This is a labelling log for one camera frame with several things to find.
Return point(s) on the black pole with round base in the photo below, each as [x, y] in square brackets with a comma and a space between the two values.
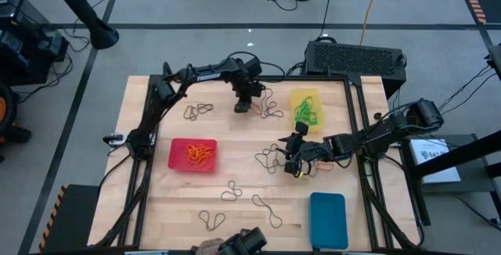
[98, 32]

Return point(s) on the black equipment rack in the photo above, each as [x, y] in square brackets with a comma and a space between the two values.
[23, 44]

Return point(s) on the black handheld device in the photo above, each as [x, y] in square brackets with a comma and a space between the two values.
[244, 243]

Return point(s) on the dark grey device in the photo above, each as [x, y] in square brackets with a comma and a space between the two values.
[496, 59]

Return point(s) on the brown rubber band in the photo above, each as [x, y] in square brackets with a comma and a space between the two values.
[312, 174]
[281, 221]
[197, 110]
[231, 191]
[211, 229]
[269, 89]
[256, 156]

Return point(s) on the small white black device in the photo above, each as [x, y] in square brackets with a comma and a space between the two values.
[113, 139]

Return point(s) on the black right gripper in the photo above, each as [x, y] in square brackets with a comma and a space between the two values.
[313, 149]

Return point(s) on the black mat with hazard stripe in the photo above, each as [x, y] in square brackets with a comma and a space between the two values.
[74, 220]

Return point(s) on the black perforated computer case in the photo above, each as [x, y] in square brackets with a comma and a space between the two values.
[352, 61]

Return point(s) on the green rubber band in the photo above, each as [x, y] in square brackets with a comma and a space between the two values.
[314, 116]
[307, 122]
[303, 107]

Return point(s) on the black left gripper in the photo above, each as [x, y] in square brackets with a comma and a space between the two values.
[248, 88]

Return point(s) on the yellow translucent plastic basket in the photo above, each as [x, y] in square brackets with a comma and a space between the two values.
[297, 92]

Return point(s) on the white printed sign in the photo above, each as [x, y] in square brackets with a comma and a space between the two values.
[438, 169]

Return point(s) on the black metal stand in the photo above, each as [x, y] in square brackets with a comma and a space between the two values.
[462, 155]

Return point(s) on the blue plastic basket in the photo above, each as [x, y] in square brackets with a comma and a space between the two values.
[329, 220]

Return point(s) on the red translucent plastic basket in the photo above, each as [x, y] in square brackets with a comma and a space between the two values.
[176, 163]

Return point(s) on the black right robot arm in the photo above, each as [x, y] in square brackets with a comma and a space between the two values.
[375, 133]

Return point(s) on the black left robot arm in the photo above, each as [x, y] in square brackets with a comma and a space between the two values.
[207, 76]

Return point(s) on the small black knob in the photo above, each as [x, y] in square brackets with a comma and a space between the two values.
[377, 116]

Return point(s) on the person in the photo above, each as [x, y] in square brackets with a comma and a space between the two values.
[209, 247]

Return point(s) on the orange and black wheel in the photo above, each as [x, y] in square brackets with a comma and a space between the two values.
[9, 102]

